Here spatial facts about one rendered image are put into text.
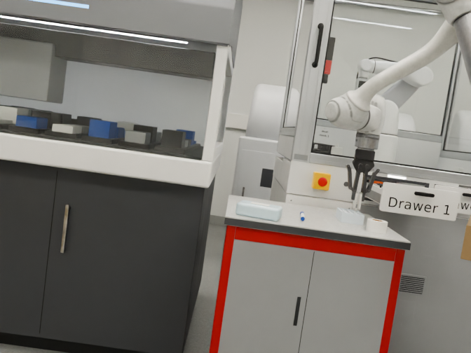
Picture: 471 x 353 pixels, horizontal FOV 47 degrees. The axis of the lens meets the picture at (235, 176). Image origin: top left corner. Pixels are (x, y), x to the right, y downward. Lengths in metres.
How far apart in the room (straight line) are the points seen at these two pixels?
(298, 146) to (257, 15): 3.54
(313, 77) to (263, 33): 3.39
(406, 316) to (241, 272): 1.01
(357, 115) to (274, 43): 3.82
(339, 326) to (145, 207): 0.90
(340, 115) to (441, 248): 0.91
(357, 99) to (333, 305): 0.72
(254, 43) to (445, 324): 3.83
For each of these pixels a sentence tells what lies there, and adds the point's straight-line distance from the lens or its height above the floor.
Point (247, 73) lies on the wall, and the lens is 5.70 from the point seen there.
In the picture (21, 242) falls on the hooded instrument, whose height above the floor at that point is 0.46.
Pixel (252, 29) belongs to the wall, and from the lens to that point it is 5.76.
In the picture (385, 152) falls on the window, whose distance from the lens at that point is 2.46.
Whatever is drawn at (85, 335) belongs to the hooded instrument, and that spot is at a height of 0.11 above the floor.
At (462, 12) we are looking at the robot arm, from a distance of 1.78.
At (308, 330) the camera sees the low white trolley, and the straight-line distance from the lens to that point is 1.90.
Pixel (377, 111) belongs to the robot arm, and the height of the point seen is 1.19.
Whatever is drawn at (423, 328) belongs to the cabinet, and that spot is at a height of 0.28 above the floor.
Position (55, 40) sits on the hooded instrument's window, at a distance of 2.26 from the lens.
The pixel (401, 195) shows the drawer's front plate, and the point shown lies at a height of 0.89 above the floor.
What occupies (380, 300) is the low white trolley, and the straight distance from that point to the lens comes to 1.91.
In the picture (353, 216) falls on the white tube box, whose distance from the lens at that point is 2.04.
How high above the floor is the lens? 1.05
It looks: 5 degrees down
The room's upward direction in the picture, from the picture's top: 8 degrees clockwise
